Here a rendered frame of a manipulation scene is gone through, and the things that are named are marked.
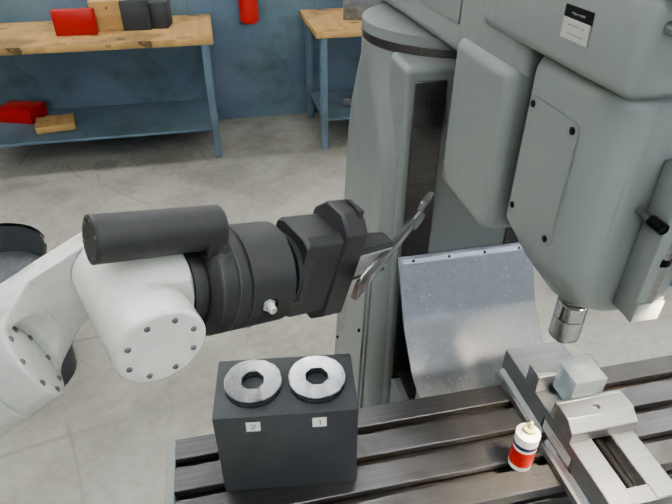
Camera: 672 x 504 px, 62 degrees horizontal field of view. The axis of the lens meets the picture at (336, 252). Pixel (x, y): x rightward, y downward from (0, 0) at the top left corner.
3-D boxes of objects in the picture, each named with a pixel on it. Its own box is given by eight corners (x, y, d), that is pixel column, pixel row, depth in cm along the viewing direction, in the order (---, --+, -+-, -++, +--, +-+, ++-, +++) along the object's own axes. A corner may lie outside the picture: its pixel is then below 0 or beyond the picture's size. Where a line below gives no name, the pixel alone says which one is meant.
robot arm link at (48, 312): (203, 317, 43) (43, 429, 40) (159, 252, 48) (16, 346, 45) (165, 268, 38) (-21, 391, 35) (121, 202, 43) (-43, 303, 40)
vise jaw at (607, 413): (634, 430, 94) (641, 415, 92) (568, 444, 92) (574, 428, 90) (612, 403, 99) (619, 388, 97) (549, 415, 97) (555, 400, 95)
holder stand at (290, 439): (356, 482, 94) (359, 404, 83) (225, 492, 92) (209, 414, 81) (349, 423, 104) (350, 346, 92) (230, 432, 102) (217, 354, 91)
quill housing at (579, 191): (684, 308, 77) (792, 79, 59) (550, 329, 74) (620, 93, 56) (603, 235, 93) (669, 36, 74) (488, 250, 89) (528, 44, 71)
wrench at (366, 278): (366, 275, 49) (357, 271, 49) (353, 310, 51) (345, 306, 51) (434, 193, 69) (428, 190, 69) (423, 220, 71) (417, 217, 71)
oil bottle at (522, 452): (535, 470, 96) (549, 429, 90) (513, 474, 95) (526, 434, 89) (524, 450, 99) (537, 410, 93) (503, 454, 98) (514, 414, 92)
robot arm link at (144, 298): (253, 365, 45) (108, 407, 38) (198, 286, 51) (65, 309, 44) (284, 250, 39) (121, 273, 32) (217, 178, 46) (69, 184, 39)
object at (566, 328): (582, 331, 90) (592, 303, 86) (573, 348, 87) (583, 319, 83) (553, 319, 92) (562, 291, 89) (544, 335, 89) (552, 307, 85)
